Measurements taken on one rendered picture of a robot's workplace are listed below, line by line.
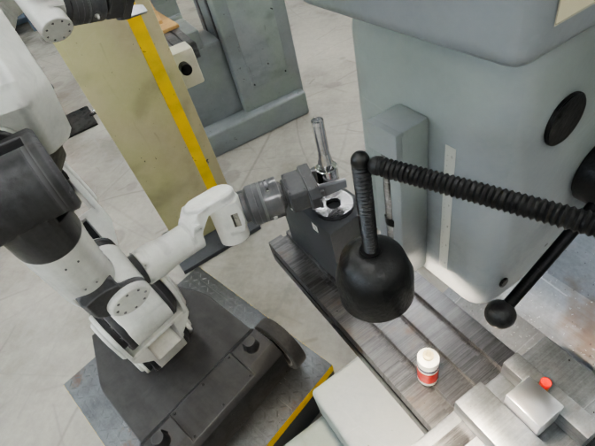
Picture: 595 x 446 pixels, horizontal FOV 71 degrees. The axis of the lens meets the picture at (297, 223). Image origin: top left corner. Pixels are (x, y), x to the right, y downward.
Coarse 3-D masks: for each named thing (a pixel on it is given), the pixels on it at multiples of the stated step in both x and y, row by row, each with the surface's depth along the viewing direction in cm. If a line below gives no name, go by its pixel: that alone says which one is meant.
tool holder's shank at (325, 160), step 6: (312, 120) 80; (318, 120) 80; (312, 126) 80; (318, 126) 80; (324, 126) 81; (318, 132) 80; (324, 132) 81; (318, 138) 82; (324, 138) 82; (318, 144) 83; (324, 144) 83; (318, 150) 84; (324, 150) 84; (318, 156) 85; (324, 156) 84; (330, 156) 86; (318, 162) 86; (324, 162) 85; (330, 162) 86; (324, 168) 87
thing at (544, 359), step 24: (528, 360) 76; (552, 360) 75; (504, 384) 74; (552, 384) 68; (576, 384) 71; (576, 408) 65; (432, 432) 71; (456, 432) 70; (552, 432) 67; (576, 432) 64
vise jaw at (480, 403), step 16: (480, 384) 71; (464, 400) 69; (480, 400) 69; (496, 400) 68; (464, 416) 69; (480, 416) 67; (496, 416) 67; (512, 416) 66; (480, 432) 66; (496, 432) 65; (512, 432) 65; (528, 432) 64
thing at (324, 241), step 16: (288, 208) 106; (320, 208) 95; (336, 208) 94; (352, 208) 94; (288, 224) 113; (304, 224) 102; (320, 224) 93; (336, 224) 92; (352, 224) 93; (304, 240) 109; (320, 240) 98; (336, 240) 93; (320, 256) 105; (336, 256) 96
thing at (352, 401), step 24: (360, 360) 98; (336, 384) 95; (360, 384) 94; (336, 408) 91; (360, 408) 90; (384, 408) 89; (336, 432) 92; (360, 432) 87; (384, 432) 86; (408, 432) 85
